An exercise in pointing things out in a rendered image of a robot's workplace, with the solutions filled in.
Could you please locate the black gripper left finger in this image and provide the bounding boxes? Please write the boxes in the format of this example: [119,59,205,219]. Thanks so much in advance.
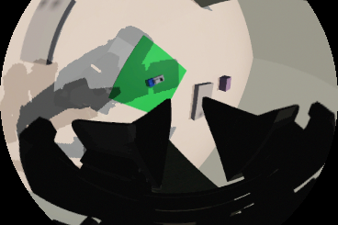
[71,98,172,189]

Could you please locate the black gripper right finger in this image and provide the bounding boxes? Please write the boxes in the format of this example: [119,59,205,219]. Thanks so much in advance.
[202,97,300,182]

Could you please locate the green translucent square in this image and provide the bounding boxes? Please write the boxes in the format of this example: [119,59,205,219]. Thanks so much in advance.
[108,36,186,113]

